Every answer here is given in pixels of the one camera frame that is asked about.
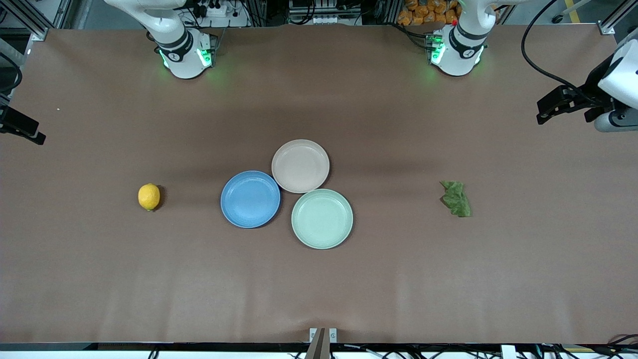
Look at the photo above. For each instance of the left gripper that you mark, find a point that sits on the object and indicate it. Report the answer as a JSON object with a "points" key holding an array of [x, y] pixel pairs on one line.
{"points": [[593, 84]]}

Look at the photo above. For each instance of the yellow lemon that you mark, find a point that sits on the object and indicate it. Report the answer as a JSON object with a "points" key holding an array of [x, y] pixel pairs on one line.
{"points": [[149, 196]]}

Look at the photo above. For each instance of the green lettuce leaf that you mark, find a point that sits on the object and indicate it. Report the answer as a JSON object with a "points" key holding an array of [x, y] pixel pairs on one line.
{"points": [[456, 199]]}

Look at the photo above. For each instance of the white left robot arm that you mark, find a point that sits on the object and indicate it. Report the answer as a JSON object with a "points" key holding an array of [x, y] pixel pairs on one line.
{"points": [[461, 47]]}

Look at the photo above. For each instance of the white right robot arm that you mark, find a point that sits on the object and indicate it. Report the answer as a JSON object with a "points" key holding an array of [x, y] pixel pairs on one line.
{"points": [[182, 47]]}

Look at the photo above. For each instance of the bag of orange fruit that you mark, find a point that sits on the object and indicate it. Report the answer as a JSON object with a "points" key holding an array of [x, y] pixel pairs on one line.
{"points": [[428, 12]]}

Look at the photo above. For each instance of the white power strip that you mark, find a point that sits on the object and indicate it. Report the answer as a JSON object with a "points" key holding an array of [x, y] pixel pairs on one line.
{"points": [[219, 12]]}

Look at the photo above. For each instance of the blue plate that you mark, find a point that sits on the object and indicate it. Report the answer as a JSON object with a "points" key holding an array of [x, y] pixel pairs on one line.
{"points": [[250, 199]]}

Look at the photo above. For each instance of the white electronics box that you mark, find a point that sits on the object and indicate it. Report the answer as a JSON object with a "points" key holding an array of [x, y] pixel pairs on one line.
{"points": [[324, 12]]}

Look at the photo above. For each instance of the pale green plate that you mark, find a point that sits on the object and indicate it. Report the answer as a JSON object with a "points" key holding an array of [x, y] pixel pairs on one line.
{"points": [[322, 219]]}

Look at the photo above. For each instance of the beige plate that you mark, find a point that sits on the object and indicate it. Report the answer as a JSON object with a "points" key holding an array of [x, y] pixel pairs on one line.
{"points": [[300, 166]]}

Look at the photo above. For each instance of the brown table cover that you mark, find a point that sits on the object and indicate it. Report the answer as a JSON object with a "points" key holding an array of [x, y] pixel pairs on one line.
{"points": [[319, 289]]}

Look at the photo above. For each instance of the aluminium frame profile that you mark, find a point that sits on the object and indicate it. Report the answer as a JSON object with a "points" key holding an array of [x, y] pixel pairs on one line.
{"points": [[30, 17], [618, 17]]}

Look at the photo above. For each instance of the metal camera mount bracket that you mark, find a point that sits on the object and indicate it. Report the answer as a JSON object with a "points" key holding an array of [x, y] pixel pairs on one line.
{"points": [[323, 341]]}

